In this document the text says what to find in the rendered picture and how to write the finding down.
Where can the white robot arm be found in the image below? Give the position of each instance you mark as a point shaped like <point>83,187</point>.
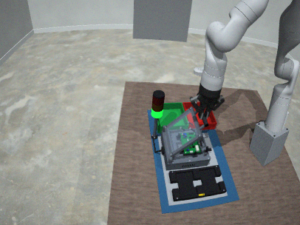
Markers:
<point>220,39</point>

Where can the green open-top bin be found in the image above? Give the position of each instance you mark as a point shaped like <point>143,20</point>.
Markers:
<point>170,112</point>

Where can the red open-top bin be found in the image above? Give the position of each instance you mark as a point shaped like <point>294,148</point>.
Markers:
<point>211,119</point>

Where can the green circuit board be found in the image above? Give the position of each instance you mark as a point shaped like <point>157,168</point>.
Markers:
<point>191,149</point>

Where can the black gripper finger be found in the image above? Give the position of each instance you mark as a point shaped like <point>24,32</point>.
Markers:
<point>200,109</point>
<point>212,105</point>

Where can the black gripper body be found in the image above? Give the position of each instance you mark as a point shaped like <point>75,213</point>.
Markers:
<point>204,93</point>

